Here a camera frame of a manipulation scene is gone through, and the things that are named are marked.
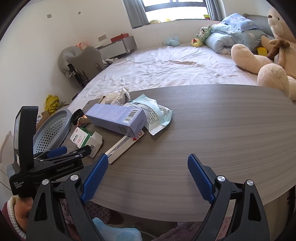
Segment yellow bag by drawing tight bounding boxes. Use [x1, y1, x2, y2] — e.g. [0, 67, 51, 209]
[45, 94, 68, 115]

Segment red box on shelf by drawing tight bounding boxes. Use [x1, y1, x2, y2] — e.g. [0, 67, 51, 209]
[110, 33, 129, 43]

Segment light blue wipes packet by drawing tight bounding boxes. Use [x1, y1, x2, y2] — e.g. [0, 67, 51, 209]
[125, 94, 173, 136]

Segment left grey curtain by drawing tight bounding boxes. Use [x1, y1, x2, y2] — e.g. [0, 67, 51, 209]
[123, 0, 149, 29]

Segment black tape ring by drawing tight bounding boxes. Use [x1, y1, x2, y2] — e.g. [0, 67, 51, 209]
[70, 108, 85, 125]

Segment grey high chair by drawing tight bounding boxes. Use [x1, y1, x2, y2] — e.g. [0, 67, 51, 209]
[68, 46, 105, 87]

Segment black framed window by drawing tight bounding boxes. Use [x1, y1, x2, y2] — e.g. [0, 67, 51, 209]
[140, 0, 210, 23]

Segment small blue plush toy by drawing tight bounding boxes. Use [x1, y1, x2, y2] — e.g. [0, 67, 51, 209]
[163, 37, 180, 47]

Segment left hand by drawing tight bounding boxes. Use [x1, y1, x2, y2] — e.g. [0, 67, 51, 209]
[14, 197, 33, 233]

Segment grey headboard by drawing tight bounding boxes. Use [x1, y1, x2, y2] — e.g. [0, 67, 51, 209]
[243, 14, 274, 37]

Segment large beige teddy bear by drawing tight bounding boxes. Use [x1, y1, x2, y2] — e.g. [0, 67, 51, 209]
[231, 8, 296, 101]

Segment blue floral pillow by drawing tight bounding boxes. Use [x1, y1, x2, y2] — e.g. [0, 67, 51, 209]
[221, 13, 262, 32]

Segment brown cardboard box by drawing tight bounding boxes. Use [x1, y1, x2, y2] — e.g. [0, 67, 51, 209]
[36, 111, 50, 131]

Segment bed with white sheet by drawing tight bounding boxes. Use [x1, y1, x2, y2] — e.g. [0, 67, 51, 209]
[68, 44, 257, 112]

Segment yellow toy block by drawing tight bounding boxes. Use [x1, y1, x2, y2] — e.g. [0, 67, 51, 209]
[256, 47, 268, 56]

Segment grey curtain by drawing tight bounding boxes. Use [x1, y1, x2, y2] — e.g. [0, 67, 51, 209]
[205, 0, 224, 21]
[123, 0, 149, 29]

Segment crumpled white tissue paper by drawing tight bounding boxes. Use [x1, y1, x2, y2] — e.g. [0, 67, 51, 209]
[98, 87, 130, 106]

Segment rolled light blue quilt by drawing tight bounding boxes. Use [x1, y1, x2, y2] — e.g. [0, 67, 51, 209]
[205, 23, 274, 55]

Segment purple toothpaste box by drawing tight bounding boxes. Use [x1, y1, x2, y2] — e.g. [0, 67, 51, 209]
[85, 103, 147, 138]

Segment long white red box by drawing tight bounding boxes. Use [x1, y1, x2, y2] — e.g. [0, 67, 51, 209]
[105, 130, 144, 165]

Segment grey bedside shelf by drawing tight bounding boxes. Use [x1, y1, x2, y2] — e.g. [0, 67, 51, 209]
[97, 36, 137, 60]

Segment yellow red plush toy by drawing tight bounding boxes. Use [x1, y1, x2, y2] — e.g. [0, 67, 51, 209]
[191, 38, 204, 48]

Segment grey perforated trash basket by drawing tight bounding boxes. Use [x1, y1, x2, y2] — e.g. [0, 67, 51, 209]
[33, 109, 72, 154]

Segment green plush toy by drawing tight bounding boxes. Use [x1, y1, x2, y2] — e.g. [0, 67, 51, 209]
[196, 25, 212, 43]

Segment right grey curtain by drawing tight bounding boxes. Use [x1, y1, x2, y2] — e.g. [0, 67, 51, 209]
[205, 0, 224, 21]

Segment green white medicine box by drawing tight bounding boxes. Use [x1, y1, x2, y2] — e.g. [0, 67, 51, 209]
[70, 127, 103, 158]

